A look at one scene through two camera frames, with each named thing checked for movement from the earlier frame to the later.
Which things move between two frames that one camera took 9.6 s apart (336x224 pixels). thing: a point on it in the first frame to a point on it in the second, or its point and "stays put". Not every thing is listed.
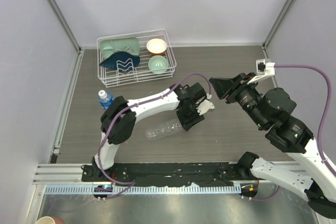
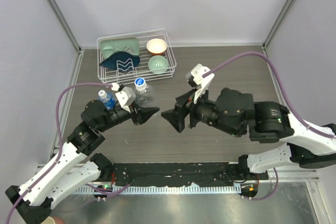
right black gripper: [224, 86] to [185, 105]
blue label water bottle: [105, 98] stays put
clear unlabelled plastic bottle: [168, 128] to [144, 95]
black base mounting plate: [171, 174] stays put
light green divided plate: [108, 46] stays put
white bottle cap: [102, 94] stays put
